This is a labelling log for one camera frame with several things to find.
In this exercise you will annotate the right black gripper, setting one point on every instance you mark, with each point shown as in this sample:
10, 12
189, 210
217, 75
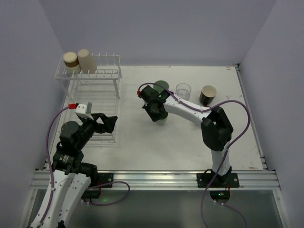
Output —
154, 109

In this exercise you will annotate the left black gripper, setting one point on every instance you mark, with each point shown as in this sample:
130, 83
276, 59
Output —
97, 122

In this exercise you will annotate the green cup shelf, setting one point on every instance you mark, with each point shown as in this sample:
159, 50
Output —
161, 121
160, 85

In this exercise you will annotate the clear faceted glass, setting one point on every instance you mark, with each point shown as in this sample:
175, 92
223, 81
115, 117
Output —
183, 90

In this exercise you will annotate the black mug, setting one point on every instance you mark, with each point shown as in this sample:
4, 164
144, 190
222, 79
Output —
208, 93

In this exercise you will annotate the beige cup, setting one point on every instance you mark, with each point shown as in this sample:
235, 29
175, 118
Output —
86, 61

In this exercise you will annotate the brown and cream cup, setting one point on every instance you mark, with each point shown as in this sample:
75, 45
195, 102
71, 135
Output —
71, 62

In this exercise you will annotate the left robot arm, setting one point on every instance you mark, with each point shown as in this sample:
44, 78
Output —
70, 176

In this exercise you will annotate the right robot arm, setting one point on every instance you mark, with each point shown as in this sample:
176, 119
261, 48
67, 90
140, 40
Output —
215, 127

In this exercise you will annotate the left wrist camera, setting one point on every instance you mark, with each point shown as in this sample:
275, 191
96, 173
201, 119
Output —
83, 111

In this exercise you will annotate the white wire dish rack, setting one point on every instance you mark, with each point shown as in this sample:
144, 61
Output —
100, 88

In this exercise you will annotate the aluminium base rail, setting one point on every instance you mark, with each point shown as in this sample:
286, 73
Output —
187, 180

